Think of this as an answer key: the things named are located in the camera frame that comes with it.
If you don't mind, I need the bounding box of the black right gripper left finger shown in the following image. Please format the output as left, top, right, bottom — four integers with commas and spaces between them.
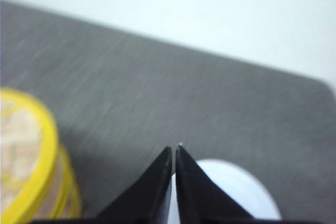
97, 147, 172, 223

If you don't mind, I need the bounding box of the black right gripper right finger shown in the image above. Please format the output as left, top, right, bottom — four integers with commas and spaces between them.
175, 145, 255, 223

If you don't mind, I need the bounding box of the bamboo steamer lid yellow rim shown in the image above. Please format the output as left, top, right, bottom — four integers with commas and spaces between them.
1, 88, 61, 223

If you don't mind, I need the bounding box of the bamboo steamer basket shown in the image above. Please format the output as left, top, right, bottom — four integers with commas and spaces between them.
33, 144, 82, 219

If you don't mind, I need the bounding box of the white plate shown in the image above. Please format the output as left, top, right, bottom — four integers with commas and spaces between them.
167, 158, 283, 221

